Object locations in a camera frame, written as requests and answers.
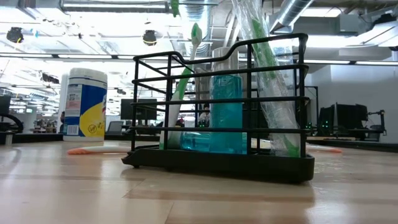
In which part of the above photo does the green white toothbrush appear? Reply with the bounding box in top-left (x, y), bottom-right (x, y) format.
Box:
top-left (159, 22), bottom-right (203, 151)
top-left (170, 0), bottom-right (181, 18)

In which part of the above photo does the teal mouthwash bottle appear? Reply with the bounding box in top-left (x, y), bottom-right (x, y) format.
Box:
top-left (179, 131), bottom-right (213, 152)
top-left (210, 46), bottom-right (244, 155)

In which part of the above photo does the black wire caddy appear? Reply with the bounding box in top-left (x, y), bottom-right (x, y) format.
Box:
top-left (121, 32), bottom-right (316, 184)

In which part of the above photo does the plastic green toothbrush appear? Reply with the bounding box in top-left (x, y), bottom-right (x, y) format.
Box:
top-left (231, 0), bottom-right (302, 158)

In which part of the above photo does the orange white toothbrush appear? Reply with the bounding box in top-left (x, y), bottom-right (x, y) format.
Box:
top-left (67, 145), bottom-right (133, 156)
top-left (306, 144), bottom-right (343, 154)

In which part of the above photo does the person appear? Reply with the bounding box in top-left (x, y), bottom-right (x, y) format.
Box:
top-left (198, 104), bottom-right (211, 127)

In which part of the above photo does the black computer monitor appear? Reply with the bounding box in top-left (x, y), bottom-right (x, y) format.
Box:
top-left (120, 98), bottom-right (158, 121)

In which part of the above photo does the grey office chair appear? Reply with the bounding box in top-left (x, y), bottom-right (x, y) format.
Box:
top-left (105, 120), bottom-right (125, 136)

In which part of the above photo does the white yellow blue wipes canister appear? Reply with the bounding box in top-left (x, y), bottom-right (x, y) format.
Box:
top-left (63, 67), bottom-right (108, 142)

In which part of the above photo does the black robot workstation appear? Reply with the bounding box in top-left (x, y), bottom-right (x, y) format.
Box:
top-left (317, 103), bottom-right (388, 141)

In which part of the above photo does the silver ventilation duct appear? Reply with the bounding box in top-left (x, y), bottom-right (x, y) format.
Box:
top-left (269, 0), bottom-right (315, 34)

